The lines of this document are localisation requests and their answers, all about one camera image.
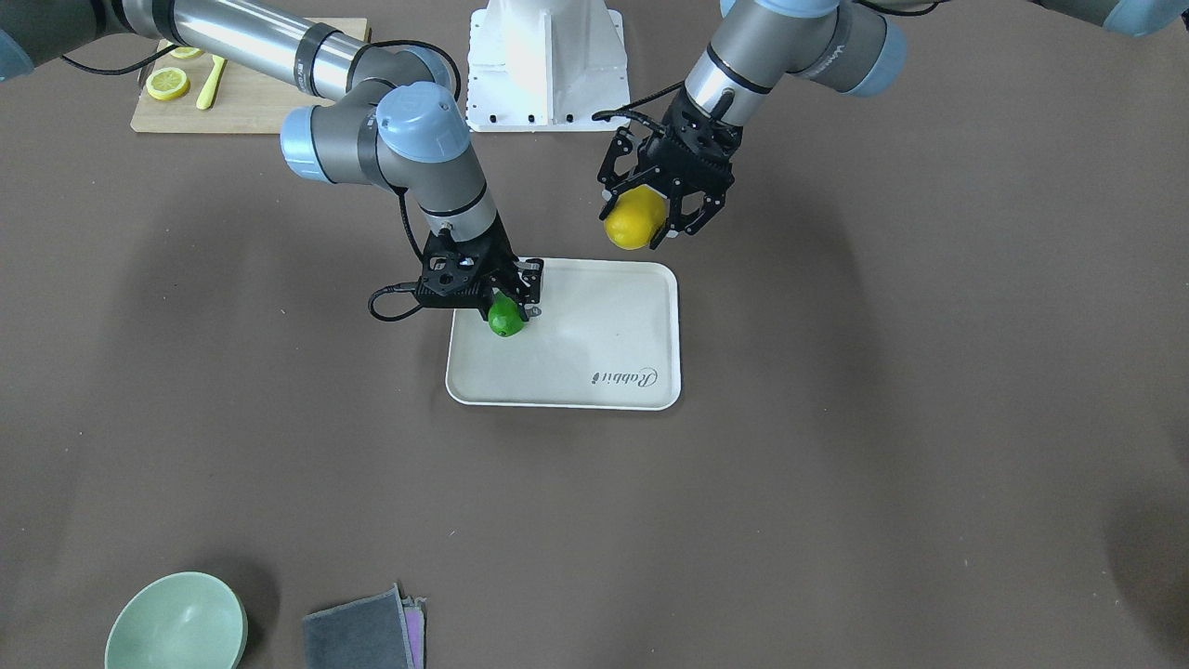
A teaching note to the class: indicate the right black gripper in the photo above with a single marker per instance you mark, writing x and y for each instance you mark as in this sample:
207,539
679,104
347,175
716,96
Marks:
503,267

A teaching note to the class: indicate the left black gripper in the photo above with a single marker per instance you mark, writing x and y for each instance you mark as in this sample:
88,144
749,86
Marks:
685,171

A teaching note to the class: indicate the green lime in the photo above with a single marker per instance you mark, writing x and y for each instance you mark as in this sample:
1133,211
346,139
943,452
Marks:
504,316

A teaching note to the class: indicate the yellow lemon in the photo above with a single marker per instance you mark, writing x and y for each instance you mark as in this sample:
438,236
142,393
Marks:
637,217

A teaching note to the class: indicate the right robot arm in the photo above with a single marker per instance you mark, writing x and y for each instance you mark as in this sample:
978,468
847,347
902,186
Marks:
388,119

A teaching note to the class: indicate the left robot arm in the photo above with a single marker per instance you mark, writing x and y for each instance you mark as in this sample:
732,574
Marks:
852,47

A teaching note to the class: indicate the white rabbit tray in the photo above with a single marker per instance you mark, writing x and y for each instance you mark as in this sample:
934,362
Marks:
608,336

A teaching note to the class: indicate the wooden cutting board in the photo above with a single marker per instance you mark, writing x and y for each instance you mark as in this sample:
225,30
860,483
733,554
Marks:
251,102

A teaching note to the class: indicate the purple cloth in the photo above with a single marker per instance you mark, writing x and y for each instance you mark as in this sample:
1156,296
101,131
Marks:
415,624

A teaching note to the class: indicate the yellow plastic knife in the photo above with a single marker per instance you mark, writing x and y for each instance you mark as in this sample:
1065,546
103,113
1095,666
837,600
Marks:
208,93

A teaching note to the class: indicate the grey folded cloth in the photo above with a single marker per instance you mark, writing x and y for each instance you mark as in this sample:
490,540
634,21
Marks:
366,633

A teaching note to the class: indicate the mint green bowl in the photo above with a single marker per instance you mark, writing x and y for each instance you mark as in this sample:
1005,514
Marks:
184,620

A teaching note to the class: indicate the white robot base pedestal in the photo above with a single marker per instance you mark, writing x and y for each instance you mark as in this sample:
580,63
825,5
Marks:
545,66

